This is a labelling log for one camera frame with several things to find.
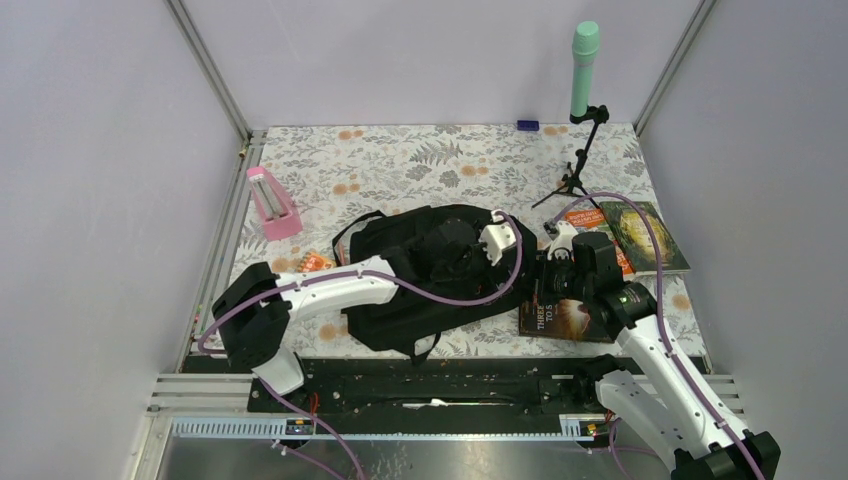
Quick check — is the pink metronome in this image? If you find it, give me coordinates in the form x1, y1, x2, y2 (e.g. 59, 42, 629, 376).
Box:
246, 166, 303, 241

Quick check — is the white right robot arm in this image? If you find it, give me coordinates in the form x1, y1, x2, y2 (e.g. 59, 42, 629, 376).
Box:
539, 221, 781, 479

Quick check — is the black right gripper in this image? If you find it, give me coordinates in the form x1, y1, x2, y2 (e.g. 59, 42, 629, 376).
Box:
510, 249, 594, 306

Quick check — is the floral patterned table mat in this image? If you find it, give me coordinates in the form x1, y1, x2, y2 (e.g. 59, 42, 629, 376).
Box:
224, 123, 707, 359

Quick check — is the small orange notebook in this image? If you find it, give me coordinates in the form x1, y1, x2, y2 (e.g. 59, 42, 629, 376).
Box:
296, 252, 336, 273

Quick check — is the green fantasy cover book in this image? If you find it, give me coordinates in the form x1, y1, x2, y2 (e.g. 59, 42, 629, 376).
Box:
599, 201, 690, 276

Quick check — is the black student backpack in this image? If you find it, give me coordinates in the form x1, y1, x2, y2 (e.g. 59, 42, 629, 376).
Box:
332, 204, 537, 364

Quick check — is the Evelyn Waugh paperback book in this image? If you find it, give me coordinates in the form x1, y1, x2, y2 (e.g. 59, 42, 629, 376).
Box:
565, 209, 635, 280

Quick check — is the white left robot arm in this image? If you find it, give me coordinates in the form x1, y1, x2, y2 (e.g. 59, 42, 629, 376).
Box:
210, 210, 496, 411

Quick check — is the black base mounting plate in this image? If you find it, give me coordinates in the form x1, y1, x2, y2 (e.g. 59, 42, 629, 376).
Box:
182, 355, 710, 437

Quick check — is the Three Days To See book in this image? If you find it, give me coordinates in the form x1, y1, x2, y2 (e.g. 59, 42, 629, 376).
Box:
518, 299, 613, 344

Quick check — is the small blue box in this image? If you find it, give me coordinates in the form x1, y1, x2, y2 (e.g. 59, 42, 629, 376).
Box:
516, 120, 540, 132

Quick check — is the black microphone tripod stand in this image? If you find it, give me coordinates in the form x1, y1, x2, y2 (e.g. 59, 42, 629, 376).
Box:
531, 105, 610, 208

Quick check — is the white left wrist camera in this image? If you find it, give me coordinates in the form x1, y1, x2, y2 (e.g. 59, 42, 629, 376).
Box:
479, 222, 517, 266

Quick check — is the mint green microphone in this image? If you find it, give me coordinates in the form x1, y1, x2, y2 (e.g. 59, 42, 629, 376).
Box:
570, 21, 600, 123

